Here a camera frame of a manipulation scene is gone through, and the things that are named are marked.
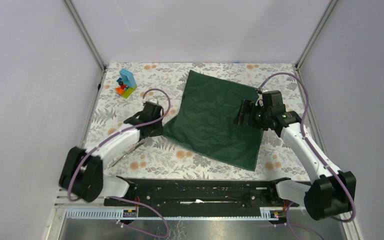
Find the white slotted cable duct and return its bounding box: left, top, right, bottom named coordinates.
left=65, top=207, right=279, bottom=221

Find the floral patterned table mat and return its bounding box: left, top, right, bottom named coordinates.
left=85, top=62, right=309, bottom=181

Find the left aluminium frame post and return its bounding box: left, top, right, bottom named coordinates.
left=62, top=0, right=107, bottom=72

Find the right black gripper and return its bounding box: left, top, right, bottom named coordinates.
left=232, top=99, right=271, bottom=132

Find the colourful toy brick build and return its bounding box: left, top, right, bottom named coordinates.
left=115, top=68, right=137, bottom=99

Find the right aluminium frame post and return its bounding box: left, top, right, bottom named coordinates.
left=295, top=0, right=339, bottom=70

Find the aluminium frame post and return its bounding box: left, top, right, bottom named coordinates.
left=295, top=0, right=339, bottom=70
left=62, top=0, right=107, bottom=72

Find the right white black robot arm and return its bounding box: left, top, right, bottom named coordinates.
left=233, top=90, right=357, bottom=221

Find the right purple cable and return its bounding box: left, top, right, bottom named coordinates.
left=257, top=72, right=357, bottom=240

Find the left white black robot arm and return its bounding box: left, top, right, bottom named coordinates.
left=58, top=101, right=164, bottom=206

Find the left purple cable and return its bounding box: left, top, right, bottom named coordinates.
left=67, top=88, right=172, bottom=238

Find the aluminium rail left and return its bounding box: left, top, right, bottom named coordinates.
left=54, top=188, right=105, bottom=206

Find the purple cable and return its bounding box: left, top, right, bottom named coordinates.
left=257, top=72, right=357, bottom=240
left=67, top=88, right=172, bottom=238

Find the dark green cloth napkin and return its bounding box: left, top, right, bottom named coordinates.
left=163, top=70, right=263, bottom=171

